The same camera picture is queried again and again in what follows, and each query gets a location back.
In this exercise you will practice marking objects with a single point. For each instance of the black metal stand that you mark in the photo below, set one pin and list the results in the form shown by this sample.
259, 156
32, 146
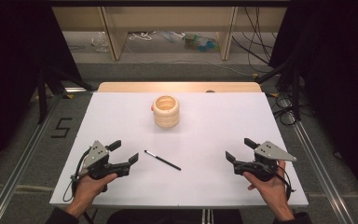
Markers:
42, 99
296, 93

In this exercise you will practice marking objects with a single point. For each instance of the person's left hand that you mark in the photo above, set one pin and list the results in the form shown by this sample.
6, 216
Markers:
88, 191

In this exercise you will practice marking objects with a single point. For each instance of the light wooden furniture frame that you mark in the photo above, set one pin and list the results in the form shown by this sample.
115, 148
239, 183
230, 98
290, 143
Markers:
167, 18

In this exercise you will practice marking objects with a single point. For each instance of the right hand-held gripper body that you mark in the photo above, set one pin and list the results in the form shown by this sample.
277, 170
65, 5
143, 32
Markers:
265, 166

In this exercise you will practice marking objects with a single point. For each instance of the person's right hand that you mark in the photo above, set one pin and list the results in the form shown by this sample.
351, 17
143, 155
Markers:
272, 193

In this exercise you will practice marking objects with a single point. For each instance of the black pen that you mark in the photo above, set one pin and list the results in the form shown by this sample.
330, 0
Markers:
163, 160

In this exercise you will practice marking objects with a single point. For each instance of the colourful plastic bag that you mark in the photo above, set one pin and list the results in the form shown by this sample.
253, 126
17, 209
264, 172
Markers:
200, 43

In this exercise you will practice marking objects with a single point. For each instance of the black curtain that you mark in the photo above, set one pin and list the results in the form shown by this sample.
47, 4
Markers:
9, 68
341, 77

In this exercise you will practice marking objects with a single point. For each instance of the metal table leg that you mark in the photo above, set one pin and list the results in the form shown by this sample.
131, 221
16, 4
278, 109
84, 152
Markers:
207, 216

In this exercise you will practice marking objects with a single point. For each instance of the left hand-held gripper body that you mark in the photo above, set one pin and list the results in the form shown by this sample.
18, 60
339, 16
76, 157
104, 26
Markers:
97, 155

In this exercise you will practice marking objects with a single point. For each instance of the aluminium floor rail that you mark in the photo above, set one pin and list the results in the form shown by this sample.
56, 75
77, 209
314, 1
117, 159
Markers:
321, 174
18, 174

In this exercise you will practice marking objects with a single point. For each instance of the cream ribbed cup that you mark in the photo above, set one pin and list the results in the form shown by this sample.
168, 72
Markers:
166, 116

